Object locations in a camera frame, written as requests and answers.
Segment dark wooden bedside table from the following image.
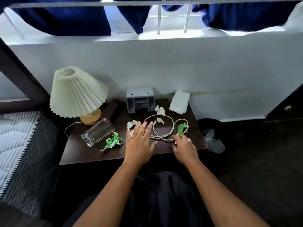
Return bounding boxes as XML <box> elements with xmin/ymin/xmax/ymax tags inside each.
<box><xmin>59</xmin><ymin>98</ymin><xmax>208</xmax><ymax>166</ymax></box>

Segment person's left hand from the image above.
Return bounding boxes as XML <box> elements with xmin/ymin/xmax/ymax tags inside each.
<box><xmin>123</xmin><ymin>121</ymin><xmax>158</xmax><ymax>165</ymax></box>

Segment green white paper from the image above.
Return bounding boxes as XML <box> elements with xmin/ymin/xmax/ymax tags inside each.
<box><xmin>100</xmin><ymin>132</ymin><xmax>123</xmax><ymax>153</ymax></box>
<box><xmin>176</xmin><ymin>123</ymin><xmax>190</xmax><ymax>136</ymax></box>

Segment clear drinking glass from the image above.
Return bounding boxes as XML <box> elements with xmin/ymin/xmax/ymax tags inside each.
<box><xmin>80</xmin><ymin>117</ymin><xmax>116</xmax><ymax>148</ymax></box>

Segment dark wooden bed frame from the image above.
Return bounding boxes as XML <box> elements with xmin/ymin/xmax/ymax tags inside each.
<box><xmin>0</xmin><ymin>38</ymin><xmax>51</xmax><ymax>115</ymax></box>

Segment grey tissue box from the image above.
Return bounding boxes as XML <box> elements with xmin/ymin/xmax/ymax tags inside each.
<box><xmin>126</xmin><ymin>87</ymin><xmax>156</xmax><ymax>114</ymax></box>

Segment white charging cable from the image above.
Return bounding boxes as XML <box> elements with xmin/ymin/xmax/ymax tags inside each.
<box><xmin>143</xmin><ymin>114</ymin><xmax>190</xmax><ymax>142</ymax></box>

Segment striped mattress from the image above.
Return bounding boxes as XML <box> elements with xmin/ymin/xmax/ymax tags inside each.
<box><xmin>0</xmin><ymin>110</ymin><xmax>60</xmax><ymax>218</ymax></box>

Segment clear plastic bag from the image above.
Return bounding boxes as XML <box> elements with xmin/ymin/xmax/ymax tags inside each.
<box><xmin>203</xmin><ymin>128</ymin><xmax>226</xmax><ymax>154</ymax></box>

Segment white window railing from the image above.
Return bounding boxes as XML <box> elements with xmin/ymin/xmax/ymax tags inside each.
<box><xmin>0</xmin><ymin>0</ymin><xmax>303</xmax><ymax>40</ymax></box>

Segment person's left forearm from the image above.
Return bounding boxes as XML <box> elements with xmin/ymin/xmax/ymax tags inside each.
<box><xmin>72</xmin><ymin>159</ymin><xmax>145</xmax><ymax>227</ymax></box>

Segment cream pleated table lamp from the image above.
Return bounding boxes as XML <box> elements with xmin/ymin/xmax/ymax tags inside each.
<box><xmin>49</xmin><ymin>66</ymin><xmax>109</xmax><ymax>126</ymax></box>

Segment person's dark trousers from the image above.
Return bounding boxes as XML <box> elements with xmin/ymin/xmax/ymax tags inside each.
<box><xmin>64</xmin><ymin>170</ymin><xmax>213</xmax><ymax>227</ymax></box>

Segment grey blanket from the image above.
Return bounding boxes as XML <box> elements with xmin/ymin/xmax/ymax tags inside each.
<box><xmin>0</xmin><ymin>201</ymin><xmax>55</xmax><ymax>227</ymax></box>

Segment dark maroon case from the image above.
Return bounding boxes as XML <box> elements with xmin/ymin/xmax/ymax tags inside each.
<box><xmin>102</xmin><ymin>98</ymin><xmax>121</xmax><ymax>121</ymax></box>

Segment white lamp cord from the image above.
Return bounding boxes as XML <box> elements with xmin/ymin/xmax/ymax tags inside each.
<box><xmin>64</xmin><ymin>121</ymin><xmax>83</xmax><ymax>137</ymax></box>

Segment person's right hand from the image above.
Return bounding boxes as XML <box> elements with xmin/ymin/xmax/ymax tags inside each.
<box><xmin>171</xmin><ymin>134</ymin><xmax>200</xmax><ymax>167</ymax></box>

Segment white tissue stack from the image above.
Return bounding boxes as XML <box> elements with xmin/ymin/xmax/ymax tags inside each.
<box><xmin>169</xmin><ymin>89</ymin><xmax>191</xmax><ymax>115</ymax></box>

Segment blue curtain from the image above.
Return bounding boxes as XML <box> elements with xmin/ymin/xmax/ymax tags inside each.
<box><xmin>0</xmin><ymin>0</ymin><xmax>112</xmax><ymax>37</ymax></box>
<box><xmin>112</xmin><ymin>0</ymin><xmax>166</xmax><ymax>35</ymax></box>
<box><xmin>163</xmin><ymin>0</ymin><xmax>301</xmax><ymax>32</ymax></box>

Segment person's right forearm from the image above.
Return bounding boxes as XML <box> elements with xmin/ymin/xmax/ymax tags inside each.
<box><xmin>183</xmin><ymin>157</ymin><xmax>270</xmax><ymax>227</ymax></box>

